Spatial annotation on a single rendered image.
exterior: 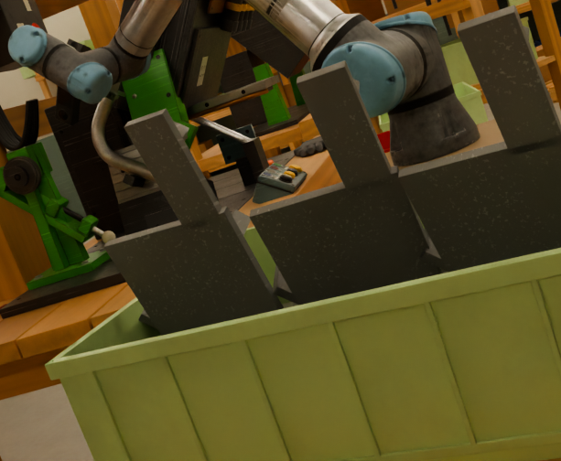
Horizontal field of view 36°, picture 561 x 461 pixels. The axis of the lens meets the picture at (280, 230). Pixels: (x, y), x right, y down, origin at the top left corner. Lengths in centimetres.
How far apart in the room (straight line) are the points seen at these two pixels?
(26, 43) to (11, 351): 57
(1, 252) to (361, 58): 96
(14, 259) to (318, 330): 125
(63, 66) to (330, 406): 106
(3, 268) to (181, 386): 115
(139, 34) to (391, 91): 60
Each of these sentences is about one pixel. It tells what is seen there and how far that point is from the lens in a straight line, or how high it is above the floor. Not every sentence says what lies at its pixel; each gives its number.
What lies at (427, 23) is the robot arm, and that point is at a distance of 145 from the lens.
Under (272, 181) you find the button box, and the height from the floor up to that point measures 94.
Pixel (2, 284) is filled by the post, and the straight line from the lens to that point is 195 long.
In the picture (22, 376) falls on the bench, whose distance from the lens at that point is 163.
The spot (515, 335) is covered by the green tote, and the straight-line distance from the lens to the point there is 71.
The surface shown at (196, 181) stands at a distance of 85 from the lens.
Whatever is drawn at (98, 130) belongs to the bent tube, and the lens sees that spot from 200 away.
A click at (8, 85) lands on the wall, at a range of 1230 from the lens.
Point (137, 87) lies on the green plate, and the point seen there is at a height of 121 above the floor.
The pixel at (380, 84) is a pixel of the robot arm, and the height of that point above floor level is 108.
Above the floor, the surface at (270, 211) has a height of 103.
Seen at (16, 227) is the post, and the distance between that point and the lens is 196.
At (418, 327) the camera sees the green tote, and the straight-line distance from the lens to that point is 72.
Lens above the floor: 116
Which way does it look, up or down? 10 degrees down
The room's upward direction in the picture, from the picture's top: 20 degrees counter-clockwise
